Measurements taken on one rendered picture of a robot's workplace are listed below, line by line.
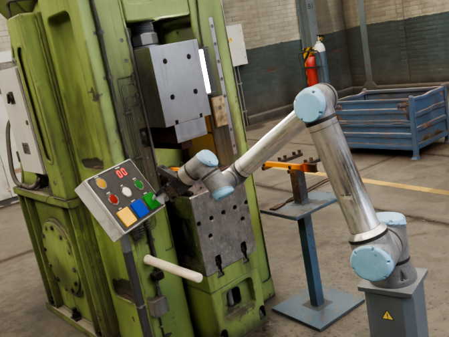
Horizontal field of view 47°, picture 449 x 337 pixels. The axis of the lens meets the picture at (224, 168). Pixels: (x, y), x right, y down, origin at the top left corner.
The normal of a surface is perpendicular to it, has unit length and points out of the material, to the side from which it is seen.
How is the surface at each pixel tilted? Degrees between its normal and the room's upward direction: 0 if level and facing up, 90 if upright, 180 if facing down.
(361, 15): 90
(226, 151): 90
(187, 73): 90
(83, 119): 89
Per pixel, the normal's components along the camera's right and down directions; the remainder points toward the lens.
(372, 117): -0.76, 0.27
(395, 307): -0.58, 0.30
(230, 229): 0.65, 0.06
